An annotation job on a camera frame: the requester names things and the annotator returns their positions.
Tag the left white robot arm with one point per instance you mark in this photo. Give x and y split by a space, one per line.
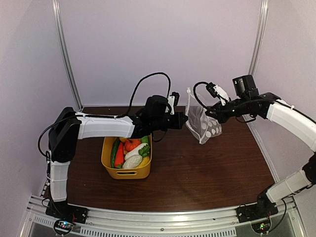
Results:
158 114

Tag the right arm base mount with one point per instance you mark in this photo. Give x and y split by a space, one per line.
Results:
259 219

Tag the right aluminium frame post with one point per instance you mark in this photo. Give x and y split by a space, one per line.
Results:
261 28

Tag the left aluminium frame post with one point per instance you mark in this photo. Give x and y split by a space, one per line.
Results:
65 55

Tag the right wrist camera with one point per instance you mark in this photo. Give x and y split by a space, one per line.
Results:
217 91

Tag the dark green toy cucumber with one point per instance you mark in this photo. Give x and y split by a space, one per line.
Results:
114 152

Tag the aluminium frame post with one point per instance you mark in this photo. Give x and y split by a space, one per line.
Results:
261 28
65 55

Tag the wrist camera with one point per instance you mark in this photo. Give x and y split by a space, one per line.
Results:
217 91
172 103

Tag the orange toy pumpkin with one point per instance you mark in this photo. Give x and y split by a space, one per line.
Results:
131 144

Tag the white toy radish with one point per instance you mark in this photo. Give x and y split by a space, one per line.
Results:
143 150

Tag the polka dot zip bag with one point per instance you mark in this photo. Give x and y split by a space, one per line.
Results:
199 124

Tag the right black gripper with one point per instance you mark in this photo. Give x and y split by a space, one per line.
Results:
221 116

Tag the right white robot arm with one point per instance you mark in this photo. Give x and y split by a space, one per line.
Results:
297 126

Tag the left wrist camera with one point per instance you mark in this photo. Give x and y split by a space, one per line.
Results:
172 103

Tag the yellow plastic basket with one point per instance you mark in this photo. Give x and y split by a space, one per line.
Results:
122 174

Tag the orange toy carrot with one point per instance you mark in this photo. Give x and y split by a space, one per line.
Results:
119 160

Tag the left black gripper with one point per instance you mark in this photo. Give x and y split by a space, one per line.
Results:
179 124

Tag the front aluminium rail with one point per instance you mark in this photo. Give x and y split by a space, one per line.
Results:
220 222

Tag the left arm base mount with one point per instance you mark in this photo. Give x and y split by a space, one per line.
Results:
67 216

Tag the light green toy gourd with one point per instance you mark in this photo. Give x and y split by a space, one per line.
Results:
145 139

